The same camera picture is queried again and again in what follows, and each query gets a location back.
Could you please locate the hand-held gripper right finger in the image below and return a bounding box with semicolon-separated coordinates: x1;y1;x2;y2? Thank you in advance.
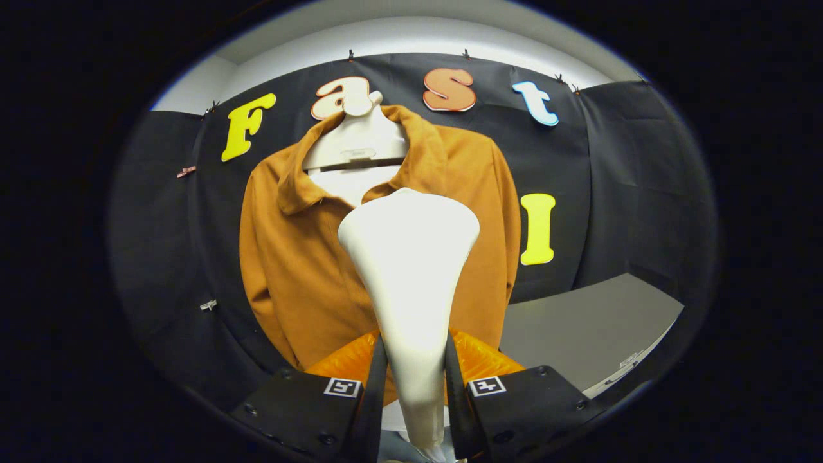
444;329;608;460

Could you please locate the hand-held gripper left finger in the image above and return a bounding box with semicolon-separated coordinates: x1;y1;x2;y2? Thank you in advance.
231;331;388;463

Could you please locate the white garment steamer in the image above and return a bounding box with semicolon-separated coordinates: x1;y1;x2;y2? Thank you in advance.
338;188;481;451

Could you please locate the brown button-up shirt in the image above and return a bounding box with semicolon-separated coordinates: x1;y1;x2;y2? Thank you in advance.
239;105;521;372

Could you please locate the grey table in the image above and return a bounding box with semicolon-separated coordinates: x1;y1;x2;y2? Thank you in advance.
500;273;685;399

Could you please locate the black backdrop cloth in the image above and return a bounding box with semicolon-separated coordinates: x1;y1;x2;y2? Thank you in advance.
109;53;718;412

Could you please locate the white mannequin torso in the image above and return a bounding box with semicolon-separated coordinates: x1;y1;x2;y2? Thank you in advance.
302;90;451;463

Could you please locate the row of black clips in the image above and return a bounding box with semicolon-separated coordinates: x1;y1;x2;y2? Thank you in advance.
204;48;583;118

